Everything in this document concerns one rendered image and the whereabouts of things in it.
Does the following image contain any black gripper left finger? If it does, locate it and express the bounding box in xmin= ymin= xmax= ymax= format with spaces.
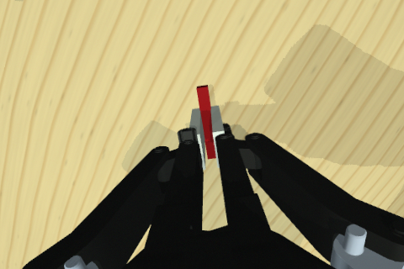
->
xmin=22 ymin=108 xmax=205 ymax=269

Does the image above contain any dark red rod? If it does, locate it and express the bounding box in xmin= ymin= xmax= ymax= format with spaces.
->
xmin=196 ymin=85 xmax=216 ymax=159

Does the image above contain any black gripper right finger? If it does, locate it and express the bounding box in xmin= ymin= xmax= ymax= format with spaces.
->
xmin=210 ymin=105 xmax=404 ymax=269

